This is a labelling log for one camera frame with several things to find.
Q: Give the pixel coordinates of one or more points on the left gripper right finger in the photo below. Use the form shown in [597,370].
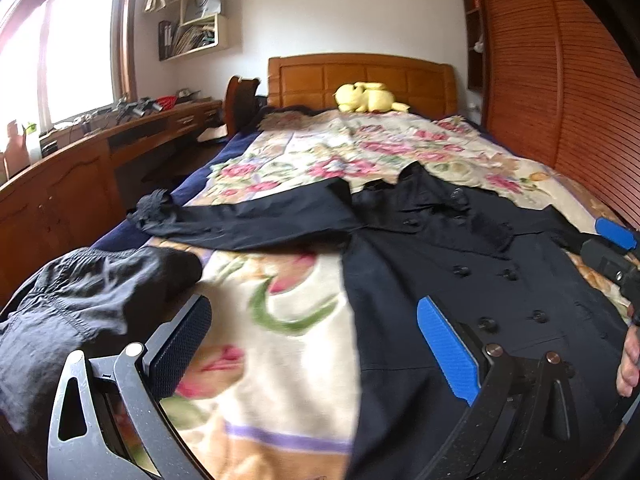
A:
[520,420]

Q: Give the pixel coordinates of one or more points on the dark grey folded garment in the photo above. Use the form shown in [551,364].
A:
[87,300]

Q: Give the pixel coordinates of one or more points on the window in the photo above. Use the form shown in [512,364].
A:
[62,59]

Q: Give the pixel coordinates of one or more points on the wooden desk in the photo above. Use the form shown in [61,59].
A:
[70,198]

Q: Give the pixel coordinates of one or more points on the black trench coat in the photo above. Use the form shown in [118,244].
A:
[504,271]

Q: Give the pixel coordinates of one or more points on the floral blanket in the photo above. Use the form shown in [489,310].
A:
[274,391]

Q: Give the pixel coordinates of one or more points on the wooden chair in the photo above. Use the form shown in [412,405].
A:
[240,104]

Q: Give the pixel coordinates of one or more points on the navy bed sheet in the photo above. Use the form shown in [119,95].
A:
[125,236]

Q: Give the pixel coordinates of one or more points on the wooden headboard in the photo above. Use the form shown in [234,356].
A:
[430,89]

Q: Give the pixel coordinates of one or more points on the yellow plush toy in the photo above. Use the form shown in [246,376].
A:
[367,97]

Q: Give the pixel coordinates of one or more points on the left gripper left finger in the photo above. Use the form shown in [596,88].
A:
[84,441]

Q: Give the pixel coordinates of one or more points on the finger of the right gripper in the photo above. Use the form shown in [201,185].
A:
[617,234]

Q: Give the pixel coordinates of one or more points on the person's right hand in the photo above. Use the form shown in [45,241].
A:
[627,376]

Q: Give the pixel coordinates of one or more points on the wooden louvered wardrobe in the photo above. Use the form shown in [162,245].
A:
[558,90]

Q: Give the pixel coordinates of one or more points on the white wall shelf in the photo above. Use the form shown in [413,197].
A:
[190,27]

